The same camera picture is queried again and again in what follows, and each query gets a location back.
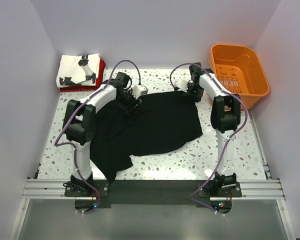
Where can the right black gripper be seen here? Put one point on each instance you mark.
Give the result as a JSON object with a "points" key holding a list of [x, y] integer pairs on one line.
{"points": [[196, 98]]}

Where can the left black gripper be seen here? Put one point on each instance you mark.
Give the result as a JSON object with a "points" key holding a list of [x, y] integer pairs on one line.
{"points": [[130, 108]]}

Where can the black t shirt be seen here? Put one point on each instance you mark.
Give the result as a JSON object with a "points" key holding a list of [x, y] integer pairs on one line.
{"points": [[163, 122]]}

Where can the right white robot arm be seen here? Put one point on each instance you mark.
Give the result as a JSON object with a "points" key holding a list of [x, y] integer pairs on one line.
{"points": [[225, 119]]}

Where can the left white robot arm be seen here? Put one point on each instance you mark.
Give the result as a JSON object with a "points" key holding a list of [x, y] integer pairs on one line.
{"points": [[79, 125]]}

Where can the folded red t shirt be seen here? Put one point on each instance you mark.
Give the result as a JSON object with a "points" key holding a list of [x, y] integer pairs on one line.
{"points": [[93, 87]]}

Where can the orange plastic basket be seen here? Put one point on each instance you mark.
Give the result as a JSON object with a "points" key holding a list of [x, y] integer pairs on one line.
{"points": [[240, 71]]}

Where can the folded white printed t shirt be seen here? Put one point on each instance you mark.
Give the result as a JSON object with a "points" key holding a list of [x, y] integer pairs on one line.
{"points": [[78, 70]]}

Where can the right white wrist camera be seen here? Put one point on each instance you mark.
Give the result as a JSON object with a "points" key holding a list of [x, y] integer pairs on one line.
{"points": [[182, 85]]}

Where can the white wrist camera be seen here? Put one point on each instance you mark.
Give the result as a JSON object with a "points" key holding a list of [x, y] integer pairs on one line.
{"points": [[182, 85], [139, 90]]}

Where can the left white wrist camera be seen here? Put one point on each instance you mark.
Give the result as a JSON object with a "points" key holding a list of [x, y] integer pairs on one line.
{"points": [[139, 90]]}

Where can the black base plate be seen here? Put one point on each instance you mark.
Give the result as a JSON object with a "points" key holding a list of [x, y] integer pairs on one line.
{"points": [[143, 192]]}

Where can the aluminium rail frame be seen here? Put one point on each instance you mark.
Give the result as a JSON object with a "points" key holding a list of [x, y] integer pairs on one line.
{"points": [[45, 213]]}

